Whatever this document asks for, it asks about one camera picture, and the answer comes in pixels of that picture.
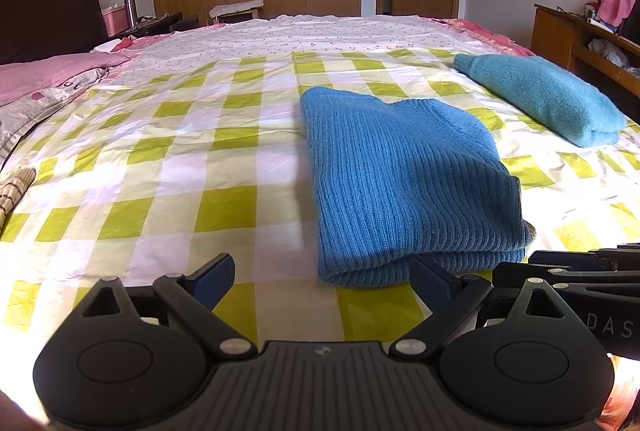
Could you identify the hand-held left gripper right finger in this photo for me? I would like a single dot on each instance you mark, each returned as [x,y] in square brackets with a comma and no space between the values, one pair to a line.
[430,278]

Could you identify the grey patterned pillow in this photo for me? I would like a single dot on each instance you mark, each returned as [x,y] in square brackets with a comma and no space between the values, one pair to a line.
[35,111]

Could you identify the pink floral bedspread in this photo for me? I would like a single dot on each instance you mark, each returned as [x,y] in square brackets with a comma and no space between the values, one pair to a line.
[480,33]

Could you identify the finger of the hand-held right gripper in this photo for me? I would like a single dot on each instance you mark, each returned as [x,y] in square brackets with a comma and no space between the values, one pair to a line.
[565,259]
[520,272]

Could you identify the brown checked bamboo mat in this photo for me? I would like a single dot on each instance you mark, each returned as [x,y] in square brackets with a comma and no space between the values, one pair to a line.
[12,196]

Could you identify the dark wooden headboard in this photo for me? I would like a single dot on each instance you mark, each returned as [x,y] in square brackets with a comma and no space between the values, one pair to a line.
[45,6]

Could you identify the pink storage box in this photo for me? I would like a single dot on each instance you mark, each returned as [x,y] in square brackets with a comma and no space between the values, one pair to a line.
[112,21]

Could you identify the white floral bedsheet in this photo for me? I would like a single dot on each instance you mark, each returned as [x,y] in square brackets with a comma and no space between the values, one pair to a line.
[300,36]

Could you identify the steel thermos bottle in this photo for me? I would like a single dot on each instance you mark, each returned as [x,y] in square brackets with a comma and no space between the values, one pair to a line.
[130,11]

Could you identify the folded teal fuzzy sweater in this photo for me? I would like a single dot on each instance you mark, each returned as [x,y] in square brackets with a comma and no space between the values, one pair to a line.
[545,96]

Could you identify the wooden side desk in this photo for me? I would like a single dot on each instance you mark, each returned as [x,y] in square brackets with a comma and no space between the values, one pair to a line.
[550,36]

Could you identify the pink pillow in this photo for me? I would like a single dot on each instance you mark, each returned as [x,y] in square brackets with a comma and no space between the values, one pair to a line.
[45,73]

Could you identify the white cloth in desk shelf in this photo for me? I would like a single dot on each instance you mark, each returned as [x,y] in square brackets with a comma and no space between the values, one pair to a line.
[607,51]

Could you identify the cushioned stool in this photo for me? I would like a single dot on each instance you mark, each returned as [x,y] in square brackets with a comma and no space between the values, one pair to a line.
[236,7]

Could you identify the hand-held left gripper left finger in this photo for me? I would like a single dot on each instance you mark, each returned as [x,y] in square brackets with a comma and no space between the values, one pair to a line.
[216,273]

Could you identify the dark nightstand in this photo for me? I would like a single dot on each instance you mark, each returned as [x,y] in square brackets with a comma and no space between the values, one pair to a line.
[160,22]

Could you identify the green white checked bedsheet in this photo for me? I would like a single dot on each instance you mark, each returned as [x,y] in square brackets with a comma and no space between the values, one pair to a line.
[175,161]

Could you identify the blue striped knit sweater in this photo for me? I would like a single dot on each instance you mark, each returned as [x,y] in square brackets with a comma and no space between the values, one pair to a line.
[400,181]

